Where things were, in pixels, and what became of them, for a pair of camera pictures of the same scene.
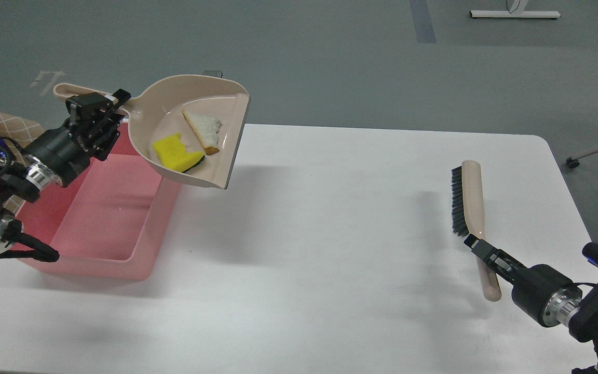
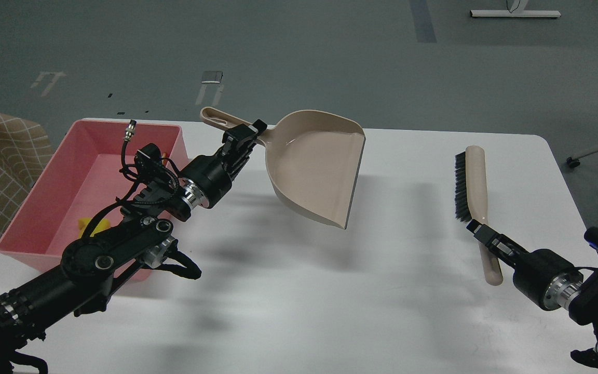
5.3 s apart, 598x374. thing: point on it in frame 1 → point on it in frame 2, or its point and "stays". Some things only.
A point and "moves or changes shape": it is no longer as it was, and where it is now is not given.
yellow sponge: (173, 151) → (83, 222)
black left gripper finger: (91, 109) → (244, 136)
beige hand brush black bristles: (459, 223) moves or changes shape
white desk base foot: (516, 11) stays
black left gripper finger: (97, 137) → (234, 157)
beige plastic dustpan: (187, 127) → (312, 159)
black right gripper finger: (497, 259) → (482, 231)
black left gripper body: (55, 158) → (205, 181)
